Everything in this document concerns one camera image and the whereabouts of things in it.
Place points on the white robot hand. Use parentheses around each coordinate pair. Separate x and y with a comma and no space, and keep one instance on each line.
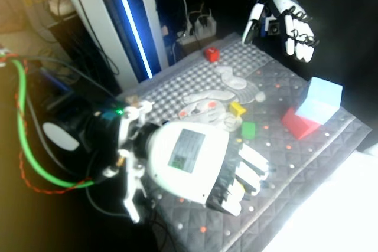
(186,154)
(285,1)

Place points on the large light blue block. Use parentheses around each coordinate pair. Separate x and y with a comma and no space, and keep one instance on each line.
(320,98)

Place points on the small green cube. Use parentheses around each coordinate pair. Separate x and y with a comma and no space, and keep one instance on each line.
(248,130)

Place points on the small yellow cube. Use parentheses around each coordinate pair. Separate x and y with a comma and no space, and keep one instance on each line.
(237,109)

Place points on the small red cube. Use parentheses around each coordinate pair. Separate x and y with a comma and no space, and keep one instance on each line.
(212,54)

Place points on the large red block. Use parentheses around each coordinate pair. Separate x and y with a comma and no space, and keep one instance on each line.
(298,126)

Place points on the white power strip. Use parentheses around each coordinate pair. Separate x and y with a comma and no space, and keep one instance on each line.
(200,29)

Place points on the grey quilt with bear print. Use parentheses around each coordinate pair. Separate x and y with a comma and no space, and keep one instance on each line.
(280,157)

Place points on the white tower with blue light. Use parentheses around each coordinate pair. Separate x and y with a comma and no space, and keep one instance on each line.
(106,22)

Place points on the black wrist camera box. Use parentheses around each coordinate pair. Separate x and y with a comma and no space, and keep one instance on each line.
(274,27)

